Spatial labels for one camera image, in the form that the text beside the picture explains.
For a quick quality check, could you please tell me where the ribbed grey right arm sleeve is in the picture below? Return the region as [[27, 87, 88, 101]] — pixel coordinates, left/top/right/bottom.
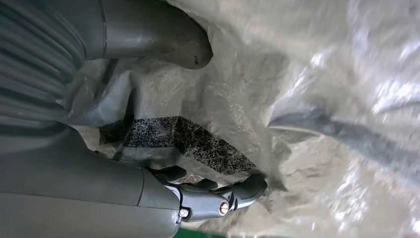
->
[[0, 0, 88, 132]]

